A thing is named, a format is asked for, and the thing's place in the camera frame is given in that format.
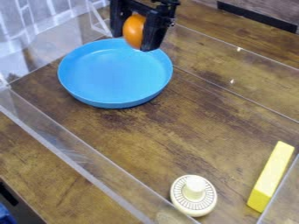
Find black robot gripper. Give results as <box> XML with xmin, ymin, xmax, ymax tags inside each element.
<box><xmin>110</xmin><ymin>0</ymin><xmax>182</xmax><ymax>52</ymax></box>

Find orange ball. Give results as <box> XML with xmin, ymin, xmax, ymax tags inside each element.
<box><xmin>123</xmin><ymin>14</ymin><xmax>146</xmax><ymax>49</ymax></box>

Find blue round tray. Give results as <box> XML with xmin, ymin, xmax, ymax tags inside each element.
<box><xmin>58</xmin><ymin>38</ymin><xmax>174</xmax><ymax>109</ymax></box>

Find black baseboard strip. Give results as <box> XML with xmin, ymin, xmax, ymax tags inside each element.
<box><xmin>218</xmin><ymin>1</ymin><xmax>298</xmax><ymax>33</ymax></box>

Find yellow rectangular block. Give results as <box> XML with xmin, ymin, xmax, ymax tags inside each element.
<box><xmin>247</xmin><ymin>141</ymin><xmax>295</xmax><ymax>213</ymax></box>

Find blue object at corner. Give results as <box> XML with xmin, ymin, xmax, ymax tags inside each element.
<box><xmin>0</xmin><ymin>203</ymin><xmax>18</xmax><ymax>224</ymax></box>

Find clear acrylic triangle bracket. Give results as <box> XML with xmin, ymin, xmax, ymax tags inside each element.
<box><xmin>87</xmin><ymin>0</ymin><xmax>113</xmax><ymax>38</ymax></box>

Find clear acrylic enclosure wall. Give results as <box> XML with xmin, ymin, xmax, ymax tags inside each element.
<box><xmin>0</xmin><ymin>87</ymin><xmax>201</xmax><ymax>224</ymax></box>

